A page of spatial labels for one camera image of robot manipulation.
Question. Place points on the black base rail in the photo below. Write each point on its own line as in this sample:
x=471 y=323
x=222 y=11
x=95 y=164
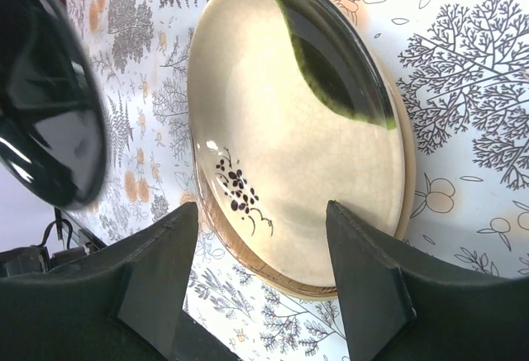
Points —
x=77 y=242

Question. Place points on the floral table mat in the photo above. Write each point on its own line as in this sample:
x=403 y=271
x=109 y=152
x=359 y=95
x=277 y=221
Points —
x=462 y=68

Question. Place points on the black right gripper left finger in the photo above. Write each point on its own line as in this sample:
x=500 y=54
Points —
x=120 y=303

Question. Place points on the tan bottom plate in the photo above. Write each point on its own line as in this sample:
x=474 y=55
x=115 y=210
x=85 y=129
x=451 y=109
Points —
x=247 y=258

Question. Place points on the cream small plate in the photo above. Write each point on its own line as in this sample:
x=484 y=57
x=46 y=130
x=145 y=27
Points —
x=288 y=110

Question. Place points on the glossy black plate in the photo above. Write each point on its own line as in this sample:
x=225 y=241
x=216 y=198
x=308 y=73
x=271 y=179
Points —
x=53 y=138

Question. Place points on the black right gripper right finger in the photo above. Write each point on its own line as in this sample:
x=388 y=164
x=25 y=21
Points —
x=398 y=303

